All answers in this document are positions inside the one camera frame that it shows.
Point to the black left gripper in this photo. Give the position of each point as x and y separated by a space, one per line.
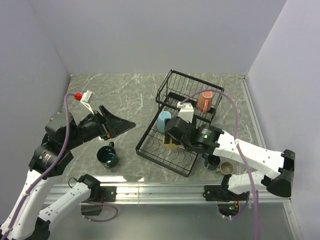
110 126

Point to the light blue mug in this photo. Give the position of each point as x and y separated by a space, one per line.
160 122

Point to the dark blue glazed mug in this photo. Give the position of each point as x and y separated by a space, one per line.
211 162

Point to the aluminium front rail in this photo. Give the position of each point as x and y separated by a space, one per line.
156 193

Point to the white aluminium side rail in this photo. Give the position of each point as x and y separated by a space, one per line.
252 120

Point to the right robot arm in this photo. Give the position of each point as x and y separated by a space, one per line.
215 141

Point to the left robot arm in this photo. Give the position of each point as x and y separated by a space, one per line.
28 220

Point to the dark green mug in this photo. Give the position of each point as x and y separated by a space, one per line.
107 156

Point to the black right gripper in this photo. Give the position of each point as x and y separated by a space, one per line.
167 137

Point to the cream yellow mug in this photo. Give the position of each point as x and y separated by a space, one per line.
168 142

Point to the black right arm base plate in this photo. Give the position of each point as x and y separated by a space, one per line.
217 193

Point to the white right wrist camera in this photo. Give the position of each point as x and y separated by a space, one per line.
186 111

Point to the black wire dish rack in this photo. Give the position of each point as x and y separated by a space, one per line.
161 142

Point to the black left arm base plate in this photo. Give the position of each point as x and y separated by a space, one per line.
108 193

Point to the grey-green ceramic mug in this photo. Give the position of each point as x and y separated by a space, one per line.
225 168

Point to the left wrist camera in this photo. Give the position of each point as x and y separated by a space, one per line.
85 99

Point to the black box under rail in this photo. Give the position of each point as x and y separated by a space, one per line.
91 209

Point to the pink mug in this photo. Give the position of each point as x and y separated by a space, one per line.
204 101

